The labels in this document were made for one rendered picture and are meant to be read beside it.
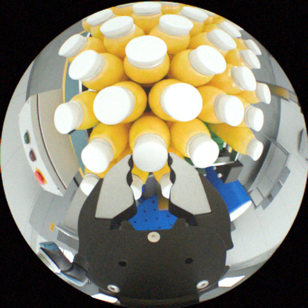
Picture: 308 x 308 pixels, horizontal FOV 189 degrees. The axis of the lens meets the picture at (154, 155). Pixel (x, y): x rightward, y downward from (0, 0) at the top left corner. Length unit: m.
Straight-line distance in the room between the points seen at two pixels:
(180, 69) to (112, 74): 0.09
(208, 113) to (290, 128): 3.35
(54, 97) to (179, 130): 0.24
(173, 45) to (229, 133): 0.20
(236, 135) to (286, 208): 3.53
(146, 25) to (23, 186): 2.84
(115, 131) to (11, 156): 2.62
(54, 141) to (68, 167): 0.07
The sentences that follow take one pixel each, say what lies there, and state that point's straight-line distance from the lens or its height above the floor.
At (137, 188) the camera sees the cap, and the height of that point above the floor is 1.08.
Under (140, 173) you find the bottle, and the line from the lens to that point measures 0.17.
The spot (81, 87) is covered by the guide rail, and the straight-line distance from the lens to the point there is 0.25.
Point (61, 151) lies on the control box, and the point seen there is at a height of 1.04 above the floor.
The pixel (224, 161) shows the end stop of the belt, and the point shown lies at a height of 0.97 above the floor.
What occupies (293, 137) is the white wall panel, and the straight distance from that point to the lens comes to 3.41.
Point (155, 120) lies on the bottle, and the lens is 0.15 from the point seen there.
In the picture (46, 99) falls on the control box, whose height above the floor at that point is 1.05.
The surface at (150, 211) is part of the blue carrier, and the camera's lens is 0.32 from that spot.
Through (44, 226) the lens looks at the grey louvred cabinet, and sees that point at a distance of 1.72.
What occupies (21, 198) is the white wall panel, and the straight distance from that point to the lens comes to 2.82.
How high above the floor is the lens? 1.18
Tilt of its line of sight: 58 degrees down
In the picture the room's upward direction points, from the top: 174 degrees clockwise
